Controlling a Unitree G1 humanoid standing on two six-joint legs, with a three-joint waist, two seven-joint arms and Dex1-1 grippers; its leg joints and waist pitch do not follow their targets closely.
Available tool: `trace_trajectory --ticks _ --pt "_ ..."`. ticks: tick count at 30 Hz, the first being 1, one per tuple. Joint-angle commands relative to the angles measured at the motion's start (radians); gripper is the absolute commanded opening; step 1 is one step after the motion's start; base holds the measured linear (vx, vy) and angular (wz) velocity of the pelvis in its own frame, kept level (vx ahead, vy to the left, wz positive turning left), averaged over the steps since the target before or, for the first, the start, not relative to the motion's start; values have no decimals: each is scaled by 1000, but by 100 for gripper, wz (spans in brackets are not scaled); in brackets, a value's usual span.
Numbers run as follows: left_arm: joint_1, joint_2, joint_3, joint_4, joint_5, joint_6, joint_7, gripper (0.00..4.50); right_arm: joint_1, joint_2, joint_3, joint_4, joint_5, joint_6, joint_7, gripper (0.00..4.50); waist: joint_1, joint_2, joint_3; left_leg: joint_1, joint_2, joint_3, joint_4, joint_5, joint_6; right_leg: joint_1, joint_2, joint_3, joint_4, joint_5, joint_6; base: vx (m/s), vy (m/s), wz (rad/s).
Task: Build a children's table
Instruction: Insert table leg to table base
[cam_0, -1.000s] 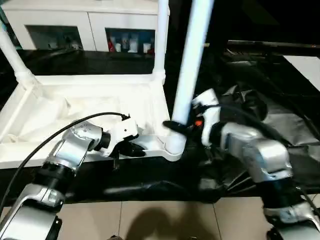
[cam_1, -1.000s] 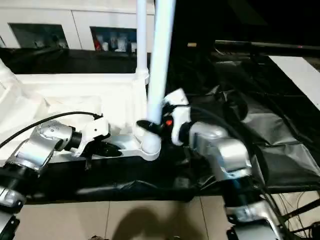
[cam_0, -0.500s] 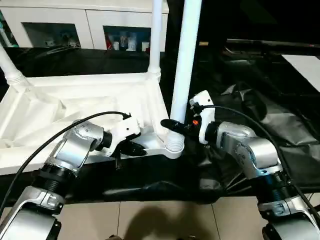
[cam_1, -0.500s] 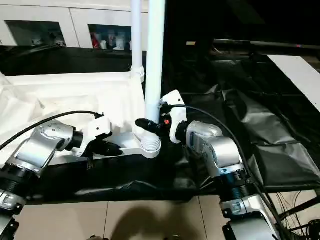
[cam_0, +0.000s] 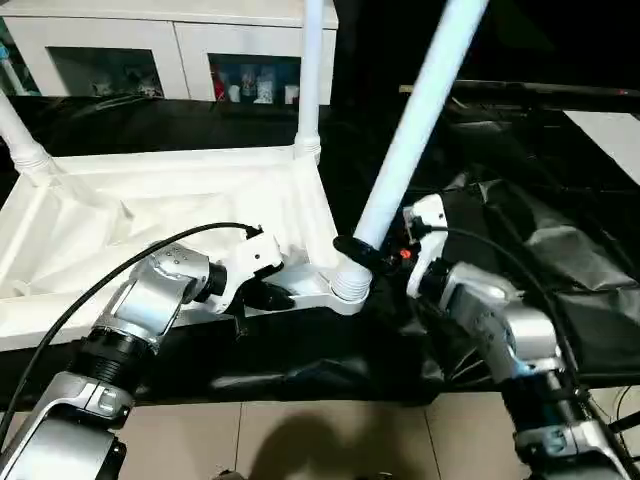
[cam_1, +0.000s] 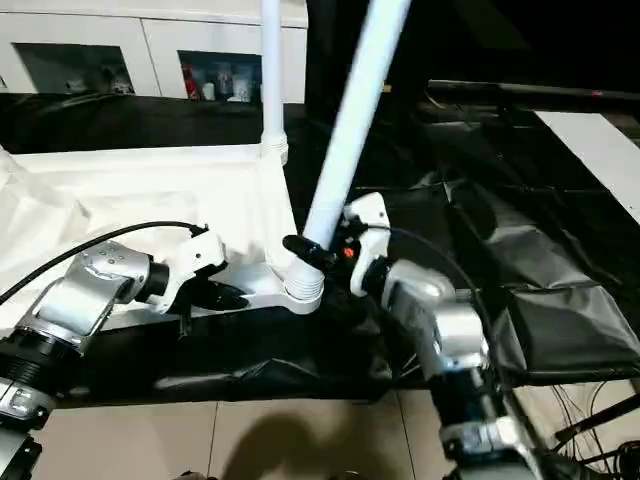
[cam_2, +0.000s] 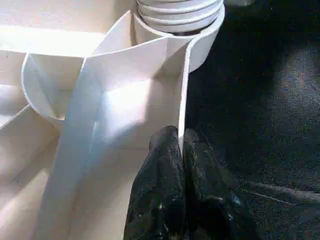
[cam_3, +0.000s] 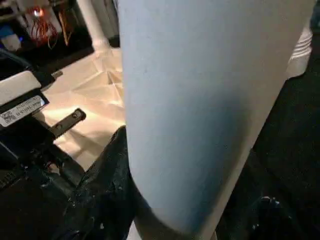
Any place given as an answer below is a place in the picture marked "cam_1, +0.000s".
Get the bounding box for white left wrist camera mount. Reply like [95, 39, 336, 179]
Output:
[159, 224, 227, 317]

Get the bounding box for white glass door cabinet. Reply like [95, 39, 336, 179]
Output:
[0, 12, 309, 105]

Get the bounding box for black work mat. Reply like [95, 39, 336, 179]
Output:
[0, 92, 640, 404]

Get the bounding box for flat white board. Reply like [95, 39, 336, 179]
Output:
[534, 110, 640, 225]

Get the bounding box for black tangled wires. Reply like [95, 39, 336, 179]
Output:
[554, 379, 640, 480]

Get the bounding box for black left wrist camera cable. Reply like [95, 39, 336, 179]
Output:
[0, 222, 210, 305]

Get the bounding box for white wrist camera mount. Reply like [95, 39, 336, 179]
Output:
[342, 192, 390, 297]
[159, 224, 227, 317]

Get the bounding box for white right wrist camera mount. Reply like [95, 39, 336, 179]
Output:
[342, 192, 390, 297]

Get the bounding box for white plastic table leg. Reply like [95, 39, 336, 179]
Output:
[283, 0, 414, 305]
[258, 0, 290, 167]

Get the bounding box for long black rod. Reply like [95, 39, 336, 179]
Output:
[427, 79, 640, 110]

